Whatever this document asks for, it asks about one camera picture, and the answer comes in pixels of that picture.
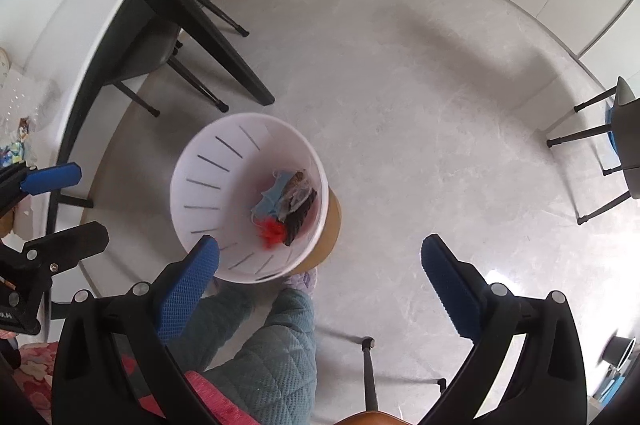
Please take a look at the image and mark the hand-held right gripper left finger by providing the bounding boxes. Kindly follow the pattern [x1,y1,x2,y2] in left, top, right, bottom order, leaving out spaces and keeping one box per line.
[51,235,221,425]

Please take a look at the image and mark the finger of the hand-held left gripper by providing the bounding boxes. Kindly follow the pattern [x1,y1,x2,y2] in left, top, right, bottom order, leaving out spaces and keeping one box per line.
[0,162,83,218]
[0,221,110,293]

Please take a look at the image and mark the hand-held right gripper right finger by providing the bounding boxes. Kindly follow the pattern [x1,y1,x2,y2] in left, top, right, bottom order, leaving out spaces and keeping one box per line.
[421,234,588,425]

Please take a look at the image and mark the white slotted waste bin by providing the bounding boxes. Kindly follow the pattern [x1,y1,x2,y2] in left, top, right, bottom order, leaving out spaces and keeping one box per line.
[170,112,330,284]

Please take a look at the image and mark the printed clear plastic packet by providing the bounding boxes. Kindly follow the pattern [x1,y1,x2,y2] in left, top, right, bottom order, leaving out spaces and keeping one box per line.
[0,70,55,166]

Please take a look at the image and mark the red fluffy scrap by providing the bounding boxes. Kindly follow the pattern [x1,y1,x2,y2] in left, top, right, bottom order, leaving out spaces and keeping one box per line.
[256,217,289,251]

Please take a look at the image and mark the pink floral garment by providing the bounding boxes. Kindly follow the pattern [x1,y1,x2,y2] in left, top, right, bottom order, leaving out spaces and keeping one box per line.
[10,340,262,425]

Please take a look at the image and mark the purple fluffy slipper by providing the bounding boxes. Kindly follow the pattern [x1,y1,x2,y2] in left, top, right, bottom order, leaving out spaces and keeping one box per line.
[281,267,319,307]

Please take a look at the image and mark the brown wooden chair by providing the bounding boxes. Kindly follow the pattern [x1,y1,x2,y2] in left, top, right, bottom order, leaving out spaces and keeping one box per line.
[317,327,449,425]

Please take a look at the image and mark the person's green quilted pants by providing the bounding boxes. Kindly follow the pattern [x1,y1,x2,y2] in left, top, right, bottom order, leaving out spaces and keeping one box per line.
[167,282,319,425]

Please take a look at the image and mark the blue face mask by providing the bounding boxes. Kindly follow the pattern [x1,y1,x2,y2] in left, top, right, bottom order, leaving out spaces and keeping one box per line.
[249,169,297,227]

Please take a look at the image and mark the brown round stand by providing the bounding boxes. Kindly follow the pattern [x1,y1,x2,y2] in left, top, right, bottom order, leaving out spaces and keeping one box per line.
[299,189,344,274]

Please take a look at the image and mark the dark crumpled wrapper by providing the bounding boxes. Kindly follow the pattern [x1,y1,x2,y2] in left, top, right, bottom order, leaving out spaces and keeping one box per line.
[279,169,319,248]

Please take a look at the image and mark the grey chair with black legs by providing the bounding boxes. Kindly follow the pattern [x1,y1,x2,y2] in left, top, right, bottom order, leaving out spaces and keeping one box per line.
[102,0,251,116]

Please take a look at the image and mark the white table with black legs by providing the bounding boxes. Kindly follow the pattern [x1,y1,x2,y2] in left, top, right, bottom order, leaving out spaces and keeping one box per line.
[0,0,277,341]

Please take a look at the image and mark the dark round container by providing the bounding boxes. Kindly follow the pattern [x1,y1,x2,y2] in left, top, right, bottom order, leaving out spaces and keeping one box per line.
[601,335,639,367]

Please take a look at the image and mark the blue plastic object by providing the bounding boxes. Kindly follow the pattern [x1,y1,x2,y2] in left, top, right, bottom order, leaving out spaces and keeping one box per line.
[604,104,627,173]

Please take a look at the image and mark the dark grey chair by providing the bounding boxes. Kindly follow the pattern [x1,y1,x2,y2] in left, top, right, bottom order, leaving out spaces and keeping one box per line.
[546,76,640,227]

